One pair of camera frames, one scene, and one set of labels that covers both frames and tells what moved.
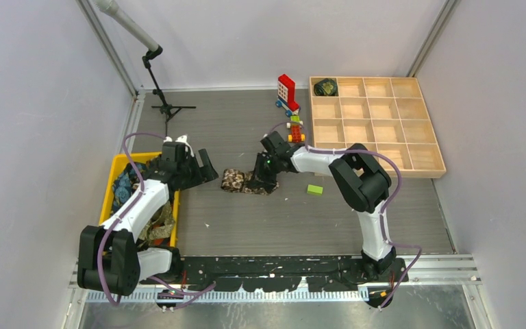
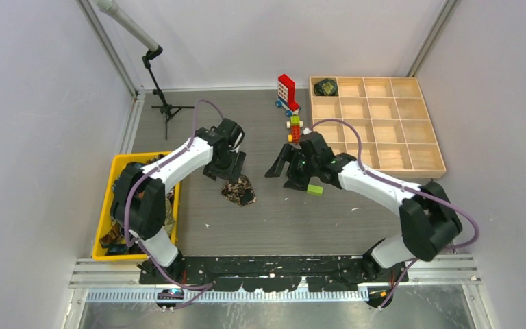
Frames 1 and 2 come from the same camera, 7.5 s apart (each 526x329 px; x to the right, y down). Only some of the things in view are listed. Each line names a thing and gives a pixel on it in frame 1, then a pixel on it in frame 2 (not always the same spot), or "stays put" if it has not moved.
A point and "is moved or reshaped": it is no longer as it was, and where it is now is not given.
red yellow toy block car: (295, 125) stays put
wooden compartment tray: (387, 114) stays put
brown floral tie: (236, 180) is moved or reshaped
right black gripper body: (268, 168) → (314, 165)
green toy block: (316, 190) stays put
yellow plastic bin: (120, 158) stays put
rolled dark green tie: (325, 88) stays put
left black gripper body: (192, 174) → (229, 168)
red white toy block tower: (286, 90) stays put
